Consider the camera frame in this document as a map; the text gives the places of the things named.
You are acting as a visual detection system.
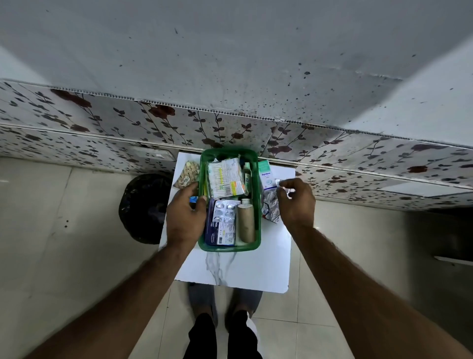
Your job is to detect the person's left forearm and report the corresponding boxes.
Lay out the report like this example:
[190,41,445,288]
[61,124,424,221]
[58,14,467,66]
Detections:
[22,240,194,359]

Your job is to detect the small white medicine item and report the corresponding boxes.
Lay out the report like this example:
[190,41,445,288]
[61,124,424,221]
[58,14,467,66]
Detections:
[275,179,296,199]

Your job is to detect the crumpled silver blister strip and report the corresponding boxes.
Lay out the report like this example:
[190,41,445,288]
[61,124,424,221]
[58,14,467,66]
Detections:
[261,189,282,224]

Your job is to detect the green white ointment tube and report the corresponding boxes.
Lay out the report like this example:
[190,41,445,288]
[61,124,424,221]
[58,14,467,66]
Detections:
[242,162,253,197]

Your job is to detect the person's right hand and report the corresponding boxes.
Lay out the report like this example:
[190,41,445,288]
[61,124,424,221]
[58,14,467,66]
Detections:
[276,178,317,230]

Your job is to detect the silver round-tablet blister pack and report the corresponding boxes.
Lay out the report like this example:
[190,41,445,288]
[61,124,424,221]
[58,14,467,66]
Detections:
[212,200,237,225]

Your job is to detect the green plastic basket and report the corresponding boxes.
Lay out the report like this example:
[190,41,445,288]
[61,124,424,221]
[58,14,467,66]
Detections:
[197,147,262,253]

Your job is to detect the teal white medicine box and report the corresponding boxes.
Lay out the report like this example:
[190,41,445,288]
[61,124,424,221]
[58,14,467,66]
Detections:
[257,160,278,191]

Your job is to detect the person's right leg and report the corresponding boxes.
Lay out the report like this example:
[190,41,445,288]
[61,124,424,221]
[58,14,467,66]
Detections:
[225,288,264,359]

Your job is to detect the person's right forearm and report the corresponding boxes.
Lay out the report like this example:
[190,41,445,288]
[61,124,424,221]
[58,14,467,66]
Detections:
[286,222,473,359]

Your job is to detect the white medicine box yellow stripes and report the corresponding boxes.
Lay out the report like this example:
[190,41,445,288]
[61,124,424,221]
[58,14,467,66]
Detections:
[207,158,247,200]

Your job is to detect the person's left leg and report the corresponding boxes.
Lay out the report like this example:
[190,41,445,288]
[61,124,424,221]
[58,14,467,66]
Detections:
[183,283,218,359]

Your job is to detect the brown bottle white cap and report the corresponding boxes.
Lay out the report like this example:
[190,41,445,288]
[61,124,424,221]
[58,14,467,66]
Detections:
[236,198,256,244]

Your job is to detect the black bin bag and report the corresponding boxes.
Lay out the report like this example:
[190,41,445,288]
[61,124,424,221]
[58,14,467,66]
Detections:
[118,173,174,245]

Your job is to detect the blue white medicine box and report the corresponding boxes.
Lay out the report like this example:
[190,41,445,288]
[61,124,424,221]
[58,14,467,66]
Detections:
[204,198,238,247]

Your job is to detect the person's leg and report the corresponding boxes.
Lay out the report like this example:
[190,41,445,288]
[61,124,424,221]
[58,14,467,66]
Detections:
[183,283,218,359]
[225,288,264,359]

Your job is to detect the clear bag of beige tablets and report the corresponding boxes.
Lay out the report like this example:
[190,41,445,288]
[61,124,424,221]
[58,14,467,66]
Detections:
[172,161,201,190]

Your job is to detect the person's left hand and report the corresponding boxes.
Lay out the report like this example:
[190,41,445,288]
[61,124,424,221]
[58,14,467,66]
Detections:
[166,181,208,249]

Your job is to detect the white wall switch plate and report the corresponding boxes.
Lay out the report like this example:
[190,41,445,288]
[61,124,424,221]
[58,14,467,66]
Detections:
[132,146,175,162]

